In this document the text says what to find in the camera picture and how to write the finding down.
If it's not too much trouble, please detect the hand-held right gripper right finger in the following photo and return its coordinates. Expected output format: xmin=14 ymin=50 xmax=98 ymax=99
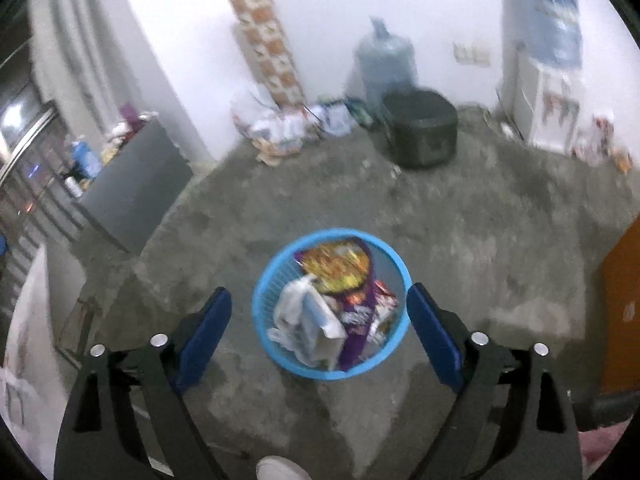
xmin=406 ymin=281 xmax=585 ymax=480

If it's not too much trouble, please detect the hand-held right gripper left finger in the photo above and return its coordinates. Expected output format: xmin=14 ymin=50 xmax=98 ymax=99
xmin=52 ymin=286 xmax=234 ymax=480

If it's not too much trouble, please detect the blue plastic mesh basket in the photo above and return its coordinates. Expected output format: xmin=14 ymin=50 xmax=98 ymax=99
xmin=251 ymin=228 xmax=414 ymax=381

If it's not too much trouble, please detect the white plastic bag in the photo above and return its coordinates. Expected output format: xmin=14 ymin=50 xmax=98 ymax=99
xmin=267 ymin=275 xmax=321 ymax=363

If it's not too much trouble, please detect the white cardboard box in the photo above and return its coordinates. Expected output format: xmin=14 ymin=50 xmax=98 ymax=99
xmin=300 ymin=287 xmax=347 ymax=368

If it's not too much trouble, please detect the purple snack bag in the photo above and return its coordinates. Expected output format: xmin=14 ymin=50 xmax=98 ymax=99
xmin=292 ymin=237 xmax=382 ymax=372

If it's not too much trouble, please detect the person's white shoe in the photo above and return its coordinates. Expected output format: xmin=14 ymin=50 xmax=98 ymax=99
xmin=256 ymin=456 xmax=314 ymax=480

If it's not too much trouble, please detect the grey cabinet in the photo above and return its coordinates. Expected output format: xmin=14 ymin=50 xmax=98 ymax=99
xmin=75 ymin=115 xmax=195 ymax=253

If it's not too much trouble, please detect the white patterned table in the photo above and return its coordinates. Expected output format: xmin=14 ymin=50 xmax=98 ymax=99
xmin=0 ymin=245 xmax=86 ymax=480

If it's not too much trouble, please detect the orange door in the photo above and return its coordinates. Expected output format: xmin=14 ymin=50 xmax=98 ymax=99
xmin=600 ymin=220 xmax=640 ymax=396

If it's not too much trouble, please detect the black rice cooker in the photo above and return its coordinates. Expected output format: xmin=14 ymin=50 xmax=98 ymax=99
xmin=382 ymin=89 xmax=460 ymax=170

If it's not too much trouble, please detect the metal window railing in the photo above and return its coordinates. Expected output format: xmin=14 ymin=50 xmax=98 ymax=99
xmin=0 ymin=100 xmax=86 ymax=261

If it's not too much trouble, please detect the blue detergent bottle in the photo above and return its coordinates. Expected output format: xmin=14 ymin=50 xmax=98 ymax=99
xmin=70 ymin=137 xmax=103 ymax=182

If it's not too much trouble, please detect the pile of bags and papers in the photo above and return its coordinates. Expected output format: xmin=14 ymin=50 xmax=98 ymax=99
xmin=230 ymin=87 xmax=372 ymax=163

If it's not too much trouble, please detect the white water dispenser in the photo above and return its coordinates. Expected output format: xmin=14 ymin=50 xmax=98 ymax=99
xmin=500 ymin=45 xmax=583 ymax=157

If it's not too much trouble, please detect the empty water jug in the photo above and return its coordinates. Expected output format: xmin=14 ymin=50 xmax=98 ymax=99
xmin=352 ymin=16 xmax=418 ymax=111

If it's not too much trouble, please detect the orange patterned carton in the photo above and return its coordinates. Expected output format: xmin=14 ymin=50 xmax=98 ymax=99
xmin=229 ymin=0 xmax=307 ymax=108

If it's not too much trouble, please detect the grey curtain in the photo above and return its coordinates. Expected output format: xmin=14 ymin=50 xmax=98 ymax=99
xmin=27 ymin=0 xmax=216 ymax=161

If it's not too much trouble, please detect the blue water dispenser bottle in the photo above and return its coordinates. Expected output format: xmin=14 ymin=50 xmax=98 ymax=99
xmin=502 ymin=0 xmax=583 ymax=68

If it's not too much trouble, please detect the wall socket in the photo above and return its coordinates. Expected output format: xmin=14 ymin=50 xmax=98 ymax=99
xmin=452 ymin=42 xmax=491 ymax=66

